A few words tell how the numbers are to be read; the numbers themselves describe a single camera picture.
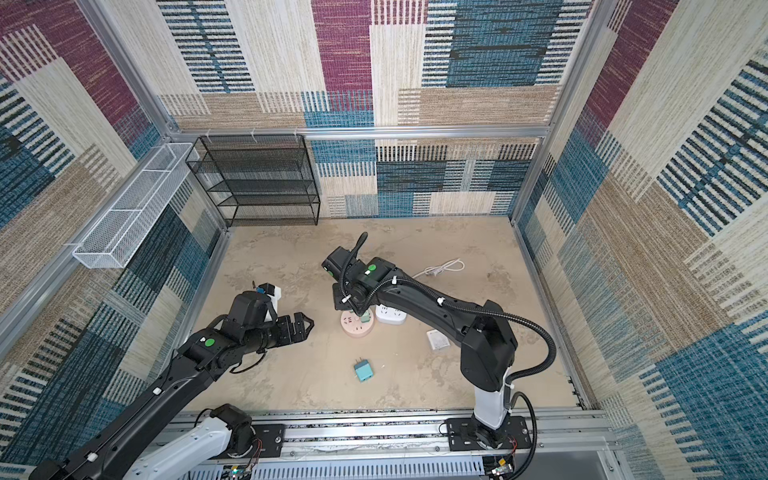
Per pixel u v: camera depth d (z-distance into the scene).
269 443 0.73
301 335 0.69
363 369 0.83
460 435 0.73
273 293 0.71
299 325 0.69
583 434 0.76
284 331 0.67
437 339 0.87
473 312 0.46
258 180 1.08
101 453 0.40
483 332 0.49
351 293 0.58
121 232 0.73
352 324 0.90
